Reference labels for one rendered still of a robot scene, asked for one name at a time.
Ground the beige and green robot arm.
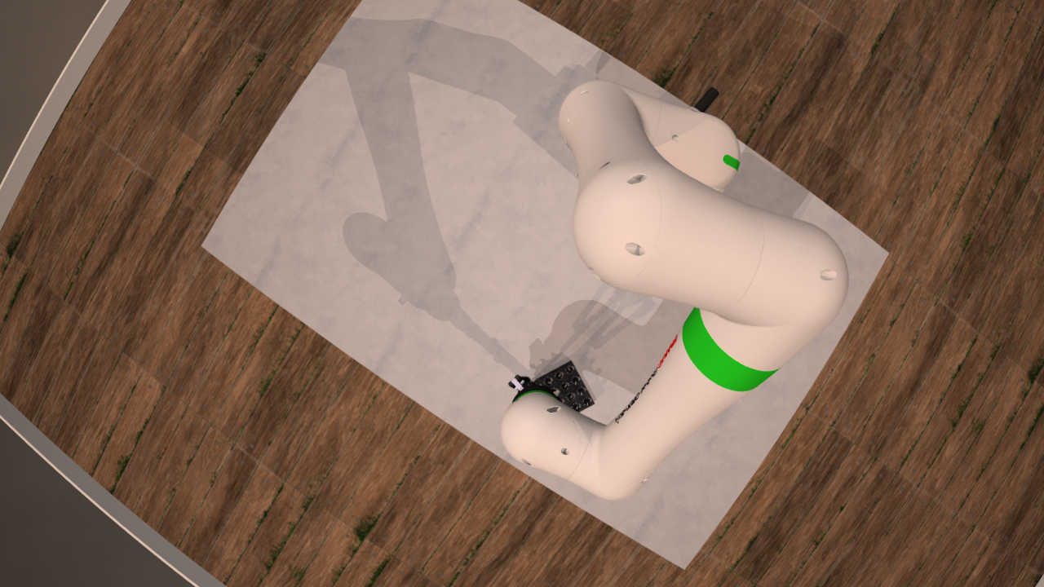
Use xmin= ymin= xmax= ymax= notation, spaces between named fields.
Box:
xmin=501 ymin=80 xmax=849 ymax=501

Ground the black square panel with knobs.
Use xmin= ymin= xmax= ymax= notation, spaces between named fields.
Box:
xmin=538 ymin=360 xmax=595 ymax=412

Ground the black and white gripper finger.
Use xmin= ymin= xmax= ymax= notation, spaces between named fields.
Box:
xmin=508 ymin=375 xmax=540 ymax=391

